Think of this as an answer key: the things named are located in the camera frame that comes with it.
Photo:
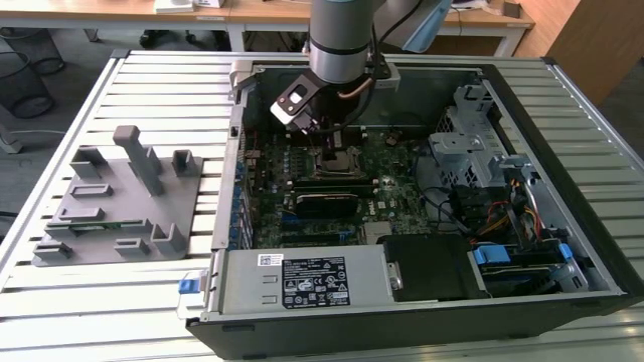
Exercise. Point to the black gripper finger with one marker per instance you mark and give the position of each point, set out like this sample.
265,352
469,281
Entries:
338,145

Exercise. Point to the silver CPU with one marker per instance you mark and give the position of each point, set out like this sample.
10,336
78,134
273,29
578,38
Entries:
338,164

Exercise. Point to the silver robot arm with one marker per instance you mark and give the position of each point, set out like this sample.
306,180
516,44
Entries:
337,37

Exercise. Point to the black RAM slot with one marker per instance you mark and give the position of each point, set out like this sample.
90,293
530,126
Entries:
332,183
332,191
301,136
354,130

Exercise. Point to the round coin battery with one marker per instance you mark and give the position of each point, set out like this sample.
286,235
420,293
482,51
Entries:
390,140

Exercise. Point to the green motherboard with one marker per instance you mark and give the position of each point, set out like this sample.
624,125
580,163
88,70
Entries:
402,177

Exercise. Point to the black graphics card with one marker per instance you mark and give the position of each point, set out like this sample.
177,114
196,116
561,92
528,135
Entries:
326,207

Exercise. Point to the blue expansion slot latch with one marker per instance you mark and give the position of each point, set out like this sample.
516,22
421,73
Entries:
234,218
241,165
234,235
237,193

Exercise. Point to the silver metal drive cage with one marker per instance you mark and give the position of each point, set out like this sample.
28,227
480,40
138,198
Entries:
452,145

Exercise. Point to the silver finned heat sink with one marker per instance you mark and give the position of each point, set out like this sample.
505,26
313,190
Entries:
377,232

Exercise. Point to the black expansion slot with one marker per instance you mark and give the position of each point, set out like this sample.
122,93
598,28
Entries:
306,238

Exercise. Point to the black office chair base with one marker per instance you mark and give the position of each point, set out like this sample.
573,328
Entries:
189,37

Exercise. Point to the grey parts rack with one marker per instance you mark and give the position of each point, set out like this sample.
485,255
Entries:
176,211

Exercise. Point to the silver power supply unit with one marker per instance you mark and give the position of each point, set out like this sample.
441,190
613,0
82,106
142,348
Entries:
241,279

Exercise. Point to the hard disk in blue carrier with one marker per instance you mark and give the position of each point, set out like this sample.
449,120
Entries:
492,255

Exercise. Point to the white box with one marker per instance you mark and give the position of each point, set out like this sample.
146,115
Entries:
170,7

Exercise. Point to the small brown cardboard box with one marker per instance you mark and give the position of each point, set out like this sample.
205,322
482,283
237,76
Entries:
510,9

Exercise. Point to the blue plastic release latch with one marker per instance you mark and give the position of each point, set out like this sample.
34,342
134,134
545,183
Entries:
189,286

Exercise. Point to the green RAM stick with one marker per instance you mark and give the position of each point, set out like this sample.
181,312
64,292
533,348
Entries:
117,225

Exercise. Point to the black PC case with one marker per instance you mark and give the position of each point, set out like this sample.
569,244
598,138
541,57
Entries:
352,335

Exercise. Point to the brown wooden cabinet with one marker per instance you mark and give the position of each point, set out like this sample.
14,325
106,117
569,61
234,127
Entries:
593,45

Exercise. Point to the grey metal stand foot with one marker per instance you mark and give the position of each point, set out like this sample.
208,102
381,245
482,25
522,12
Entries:
9,143

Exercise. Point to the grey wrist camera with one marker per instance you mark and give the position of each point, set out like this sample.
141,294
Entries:
386,81

